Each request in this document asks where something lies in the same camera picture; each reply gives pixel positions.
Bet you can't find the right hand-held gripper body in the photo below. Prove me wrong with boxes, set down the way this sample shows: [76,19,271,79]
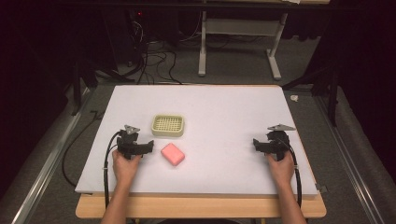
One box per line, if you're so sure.
[264,123,297,162]

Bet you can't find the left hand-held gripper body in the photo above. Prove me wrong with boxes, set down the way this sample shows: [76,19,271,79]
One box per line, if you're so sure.
[116,124,145,161]

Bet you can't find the pink soap bar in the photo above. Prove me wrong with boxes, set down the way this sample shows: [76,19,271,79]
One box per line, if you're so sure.
[160,142,186,167]

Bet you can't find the beige slotted soap dish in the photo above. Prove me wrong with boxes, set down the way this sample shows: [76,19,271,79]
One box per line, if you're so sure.
[150,114,185,138]

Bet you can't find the person's left hand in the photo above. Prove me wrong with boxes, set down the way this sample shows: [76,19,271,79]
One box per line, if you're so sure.
[111,148,143,189]

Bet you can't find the person's right hand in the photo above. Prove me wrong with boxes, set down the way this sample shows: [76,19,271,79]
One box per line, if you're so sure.
[266,151,295,189]

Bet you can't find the white table cover board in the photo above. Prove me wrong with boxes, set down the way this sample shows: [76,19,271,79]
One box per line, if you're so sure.
[75,84,319,198]

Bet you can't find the black metal stand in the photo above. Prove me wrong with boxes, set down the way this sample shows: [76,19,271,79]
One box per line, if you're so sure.
[70,60,98,117]
[281,62,341,127]

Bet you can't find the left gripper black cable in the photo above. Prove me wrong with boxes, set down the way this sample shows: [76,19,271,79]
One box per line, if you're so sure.
[103,130,123,210]

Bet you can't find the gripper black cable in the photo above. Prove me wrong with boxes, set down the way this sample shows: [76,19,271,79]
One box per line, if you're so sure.
[279,138,304,209]
[103,130,123,210]

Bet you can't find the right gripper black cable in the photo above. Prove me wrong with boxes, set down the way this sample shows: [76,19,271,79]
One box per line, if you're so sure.
[279,138,304,209]

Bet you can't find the thin black floor cable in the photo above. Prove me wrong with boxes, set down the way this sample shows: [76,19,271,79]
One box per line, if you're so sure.
[61,109,105,189]

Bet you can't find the aluminium floor rail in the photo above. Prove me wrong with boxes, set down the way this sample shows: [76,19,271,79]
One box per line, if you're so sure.
[11,88,92,224]
[313,95,387,224]

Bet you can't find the tangle of black floor cables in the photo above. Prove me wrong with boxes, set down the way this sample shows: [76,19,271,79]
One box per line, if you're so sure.
[124,18,185,86]

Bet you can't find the white metal stand frame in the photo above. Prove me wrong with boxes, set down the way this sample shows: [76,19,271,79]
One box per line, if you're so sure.
[197,10,290,81]

